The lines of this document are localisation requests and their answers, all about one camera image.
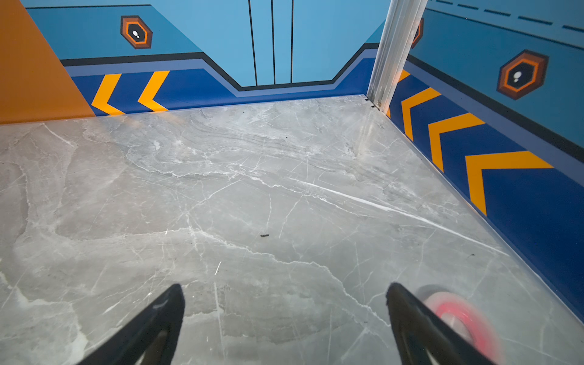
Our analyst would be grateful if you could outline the aluminium corner post right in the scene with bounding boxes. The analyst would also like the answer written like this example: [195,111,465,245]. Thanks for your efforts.
[367,0,427,114]

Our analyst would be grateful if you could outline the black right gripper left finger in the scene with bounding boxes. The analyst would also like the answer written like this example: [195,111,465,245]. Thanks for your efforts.
[80,284,186,364]

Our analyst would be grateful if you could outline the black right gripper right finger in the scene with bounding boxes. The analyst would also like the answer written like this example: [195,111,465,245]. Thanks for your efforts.
[386,282,495,364]

